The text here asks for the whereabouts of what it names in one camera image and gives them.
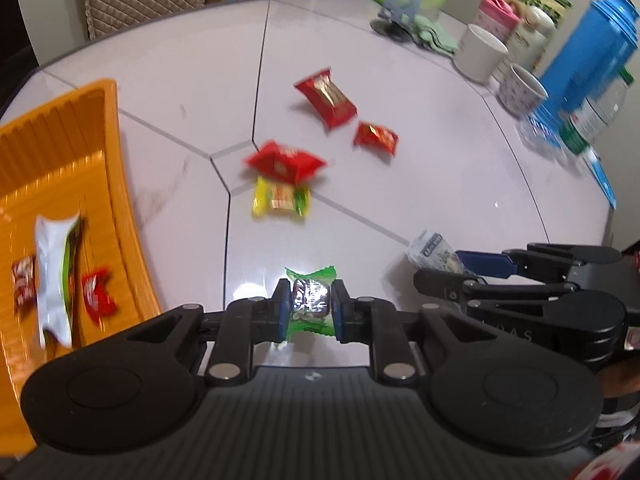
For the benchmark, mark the blue tube on table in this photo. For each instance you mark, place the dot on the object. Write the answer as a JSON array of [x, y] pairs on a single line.
[[602, 177]]

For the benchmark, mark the small red gold snack packet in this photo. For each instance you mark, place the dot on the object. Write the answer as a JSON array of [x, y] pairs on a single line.
[[375, 137]]

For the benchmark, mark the white thermos bottle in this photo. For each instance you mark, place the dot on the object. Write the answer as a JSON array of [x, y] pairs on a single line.
[[532, 35]]

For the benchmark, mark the green label water bottle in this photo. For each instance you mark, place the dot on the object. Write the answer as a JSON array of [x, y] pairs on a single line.
[[595, 112]]

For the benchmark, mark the blue thermos jug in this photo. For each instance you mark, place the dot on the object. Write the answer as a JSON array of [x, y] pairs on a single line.
[[585, 55]]

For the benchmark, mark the orange plastic tray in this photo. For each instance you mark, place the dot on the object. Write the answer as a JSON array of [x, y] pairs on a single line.
[[60, 185]]

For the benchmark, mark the green dark candy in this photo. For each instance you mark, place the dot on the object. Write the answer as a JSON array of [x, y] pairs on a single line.
[[310, 300]]

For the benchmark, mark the yellow green candy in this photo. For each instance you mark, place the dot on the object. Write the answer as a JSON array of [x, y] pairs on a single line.
[[280, 199]]

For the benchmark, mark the red candy white print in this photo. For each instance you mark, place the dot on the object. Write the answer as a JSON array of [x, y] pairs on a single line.
[[22, 285]]

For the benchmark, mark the grey phone stand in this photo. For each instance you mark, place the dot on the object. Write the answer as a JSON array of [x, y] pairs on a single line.
[[400, 5]]

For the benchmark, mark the patterned white mug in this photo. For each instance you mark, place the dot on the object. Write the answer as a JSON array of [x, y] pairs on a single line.
[[520, 92]]

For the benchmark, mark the blue tissue pack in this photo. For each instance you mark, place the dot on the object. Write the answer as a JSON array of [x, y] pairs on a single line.
[[542, 135]]

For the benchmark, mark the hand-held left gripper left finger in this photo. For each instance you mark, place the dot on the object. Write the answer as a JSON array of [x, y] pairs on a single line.
[[283, 306]]

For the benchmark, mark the red white patterned clothing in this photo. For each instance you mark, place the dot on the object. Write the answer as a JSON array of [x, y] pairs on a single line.
[[615, 465]]

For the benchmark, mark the red pillow snack packet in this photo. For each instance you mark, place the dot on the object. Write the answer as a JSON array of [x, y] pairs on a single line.
[[282, 162]]

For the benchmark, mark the green cloth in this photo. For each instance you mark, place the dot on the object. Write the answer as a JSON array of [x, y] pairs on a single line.
[[435, 35]]

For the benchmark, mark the small red candy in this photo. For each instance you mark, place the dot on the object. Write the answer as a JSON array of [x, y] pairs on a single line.
[[97, 296]]

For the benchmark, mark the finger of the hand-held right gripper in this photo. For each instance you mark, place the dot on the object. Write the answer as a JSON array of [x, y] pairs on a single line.
[[450, 287], [482, 262]]

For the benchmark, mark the person's right hand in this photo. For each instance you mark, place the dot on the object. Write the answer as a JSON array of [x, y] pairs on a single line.
[[620, 377]]

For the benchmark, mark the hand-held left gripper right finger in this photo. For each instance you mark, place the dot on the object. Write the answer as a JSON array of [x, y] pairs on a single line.
[[340, 311]]

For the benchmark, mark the white silver snack packet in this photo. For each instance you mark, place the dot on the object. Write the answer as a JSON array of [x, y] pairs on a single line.
[[52, 280]]

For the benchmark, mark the large red snack packet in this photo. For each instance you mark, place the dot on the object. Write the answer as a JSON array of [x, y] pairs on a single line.
[[327, 97]]

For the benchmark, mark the clear black label snack packet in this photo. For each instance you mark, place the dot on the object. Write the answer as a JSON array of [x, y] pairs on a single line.
[[432, 252]]

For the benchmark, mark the pink lidded cup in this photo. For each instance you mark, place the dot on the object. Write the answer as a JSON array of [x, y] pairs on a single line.
[[495, 12]]

